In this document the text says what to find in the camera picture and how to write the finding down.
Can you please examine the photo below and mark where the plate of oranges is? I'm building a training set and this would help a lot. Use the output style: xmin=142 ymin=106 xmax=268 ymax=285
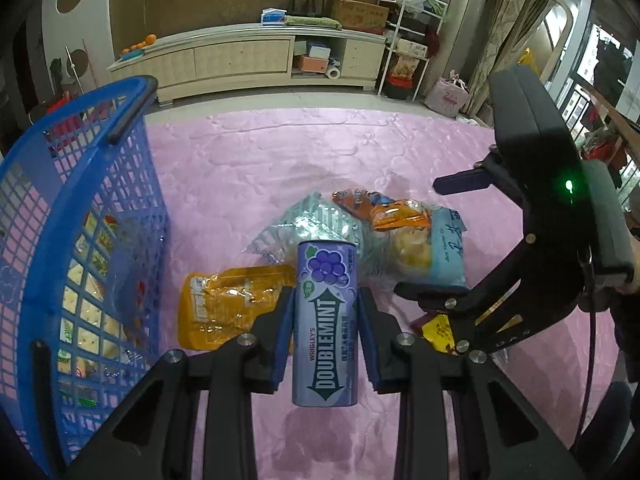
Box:
xmin=122 ymin=34 xmax=157 ymax=58

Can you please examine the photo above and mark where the blue plastic basket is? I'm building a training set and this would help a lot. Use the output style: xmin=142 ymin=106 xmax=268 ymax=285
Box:
xmin=0 ymin=75 xmax=171 ymax=478

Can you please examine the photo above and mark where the small round brown disc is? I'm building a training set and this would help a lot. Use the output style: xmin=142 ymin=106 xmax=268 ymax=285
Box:
xmin=67 ymin=49 xmax=91 ymax=78

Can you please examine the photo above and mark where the black cable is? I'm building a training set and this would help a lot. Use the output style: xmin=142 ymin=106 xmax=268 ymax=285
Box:
xmin=570 ymin=255 xmax=601 ymax=456

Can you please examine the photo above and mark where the red bag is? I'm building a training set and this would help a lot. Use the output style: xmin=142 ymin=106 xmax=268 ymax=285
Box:
xmin=45 ymin=95 xmax=83 ymax=146

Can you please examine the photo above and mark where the green white snack packet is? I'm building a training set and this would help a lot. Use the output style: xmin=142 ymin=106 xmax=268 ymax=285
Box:
xmin=75 ymin=215 xmax=121 ymax=281

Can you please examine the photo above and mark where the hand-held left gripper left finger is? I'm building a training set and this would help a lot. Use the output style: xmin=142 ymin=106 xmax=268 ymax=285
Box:
xmin=65 ymin=286 xmax=297 ymax=480

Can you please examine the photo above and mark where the brown cardboard box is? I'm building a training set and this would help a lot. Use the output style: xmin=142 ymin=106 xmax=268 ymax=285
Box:
xmin=331 ymin=0 xmax=390 ymax=36

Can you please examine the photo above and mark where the light blue snack packet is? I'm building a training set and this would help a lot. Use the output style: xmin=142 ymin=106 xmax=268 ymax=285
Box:
xmin=360 ymin=205 xmax=468 ymax=291

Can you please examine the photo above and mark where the white storage rack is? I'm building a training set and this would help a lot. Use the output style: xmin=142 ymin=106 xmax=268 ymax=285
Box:
xmin=377 ymin=0 xmax=448 ymax=101

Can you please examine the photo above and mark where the purple gum can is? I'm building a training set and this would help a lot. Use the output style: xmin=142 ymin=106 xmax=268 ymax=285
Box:
xmin=292 ymin=241 xmax=358 ymax=407

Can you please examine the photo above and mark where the silver clear snack packet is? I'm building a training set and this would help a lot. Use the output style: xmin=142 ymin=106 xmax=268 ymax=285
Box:
xmin=245 ymin=192 xmax=363 ymax=266

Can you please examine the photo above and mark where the large red snack packet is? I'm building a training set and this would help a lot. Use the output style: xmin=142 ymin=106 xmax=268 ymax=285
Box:
xmin=412 ymin=312 xmax=458 ymax=356

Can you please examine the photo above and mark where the patterned curtain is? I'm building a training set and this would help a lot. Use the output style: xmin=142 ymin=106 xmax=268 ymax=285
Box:
xmin=470 ymin=0 xmax=543 ymax=121

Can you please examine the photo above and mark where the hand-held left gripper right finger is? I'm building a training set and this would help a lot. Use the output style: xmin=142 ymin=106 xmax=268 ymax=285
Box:
xmin=356 ymin=287 xmax=583 ymax=480

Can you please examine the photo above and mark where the yellow snack packet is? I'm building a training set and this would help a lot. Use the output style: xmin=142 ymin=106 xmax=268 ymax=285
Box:
xmin=179 ymin=265 xmax=296 ymax=352

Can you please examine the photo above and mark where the tan bread packet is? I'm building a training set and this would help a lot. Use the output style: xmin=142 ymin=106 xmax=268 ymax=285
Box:
xmin=60 ymin=270 xmax=131 ymax=361

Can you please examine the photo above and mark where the arched floor mirror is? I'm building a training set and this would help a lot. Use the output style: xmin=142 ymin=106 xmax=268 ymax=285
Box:
xmin=500 ymin=0 xmax=576 ymax=126

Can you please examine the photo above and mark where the person's right hand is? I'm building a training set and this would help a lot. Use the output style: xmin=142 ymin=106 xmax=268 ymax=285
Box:
xmin=584 ymin=259 xmax=640 ymax=314

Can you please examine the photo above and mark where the pink bag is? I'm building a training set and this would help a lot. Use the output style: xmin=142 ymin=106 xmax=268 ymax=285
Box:
xmin=425 ymin=71 xmax=471 ymax=118

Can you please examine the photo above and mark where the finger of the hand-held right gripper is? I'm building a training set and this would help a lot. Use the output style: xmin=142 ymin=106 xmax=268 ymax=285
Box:
xmin=394 ymin=234 xmax=590 ymax=362
xmin=432 ymin=147 xmax=527 ymax=207

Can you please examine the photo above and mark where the green cushion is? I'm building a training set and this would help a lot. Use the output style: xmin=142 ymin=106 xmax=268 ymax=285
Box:
xmin=284 ymin=15 xmax=343 ymax=31

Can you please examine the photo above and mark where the orange snack bar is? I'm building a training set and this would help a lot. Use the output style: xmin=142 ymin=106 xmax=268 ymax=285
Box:
xmin=332 ymin=187 xmax=431 ymax=233

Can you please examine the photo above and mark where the pink quilted tablecloth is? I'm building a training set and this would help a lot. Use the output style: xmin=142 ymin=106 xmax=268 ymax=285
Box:
xmin=140 ymin=107 xmax=631 ymax=480

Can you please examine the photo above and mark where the wooden chair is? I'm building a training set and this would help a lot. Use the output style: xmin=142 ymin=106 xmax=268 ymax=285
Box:
xmin=575 ymin=80 xmax=640 ymax=171

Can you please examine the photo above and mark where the standing air conditioner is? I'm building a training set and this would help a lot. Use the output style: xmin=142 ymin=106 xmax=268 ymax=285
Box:
xmin=447 ymin=0 xmax=501 ymax=86

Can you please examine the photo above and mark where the cream television cabinet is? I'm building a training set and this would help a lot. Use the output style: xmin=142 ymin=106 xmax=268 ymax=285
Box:
xmin=106 ymin=22 xmax=388 ymax=106

